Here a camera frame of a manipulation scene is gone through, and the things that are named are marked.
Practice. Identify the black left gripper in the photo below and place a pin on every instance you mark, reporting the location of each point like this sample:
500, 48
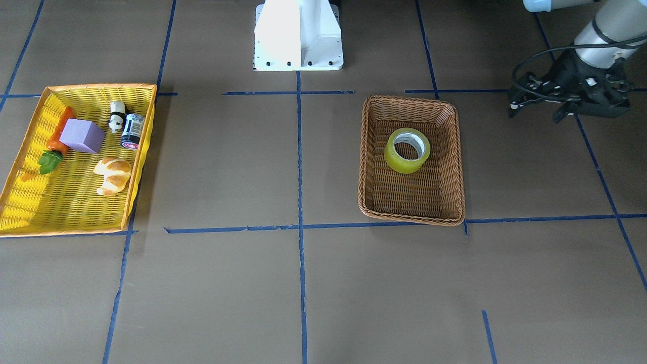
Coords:
567, 77

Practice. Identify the yellow tape roll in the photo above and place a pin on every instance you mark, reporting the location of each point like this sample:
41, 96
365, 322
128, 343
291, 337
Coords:
407, 149

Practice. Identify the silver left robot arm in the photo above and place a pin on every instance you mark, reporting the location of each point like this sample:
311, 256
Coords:
617, 29

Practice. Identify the brown wicker basket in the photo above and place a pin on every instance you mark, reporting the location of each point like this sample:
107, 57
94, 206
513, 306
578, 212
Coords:
434, 195

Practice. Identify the yellow wicker basket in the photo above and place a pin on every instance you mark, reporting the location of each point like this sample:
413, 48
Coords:
65, 201

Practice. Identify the small dark can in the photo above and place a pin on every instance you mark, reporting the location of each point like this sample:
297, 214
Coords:
132, 131

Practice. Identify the toy panda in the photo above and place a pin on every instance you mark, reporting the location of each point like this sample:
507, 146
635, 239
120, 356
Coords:
117, 116

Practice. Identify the toy croissant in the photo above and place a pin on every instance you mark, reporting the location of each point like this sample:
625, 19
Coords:
116, 173

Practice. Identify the purple foam block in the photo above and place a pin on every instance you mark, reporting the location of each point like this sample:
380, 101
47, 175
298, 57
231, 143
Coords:
82, 136

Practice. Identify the toy carrot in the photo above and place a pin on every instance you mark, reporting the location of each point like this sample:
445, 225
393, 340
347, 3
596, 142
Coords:
56, 149

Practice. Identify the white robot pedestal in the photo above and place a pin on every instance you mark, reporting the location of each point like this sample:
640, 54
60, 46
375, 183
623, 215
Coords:
298, 36

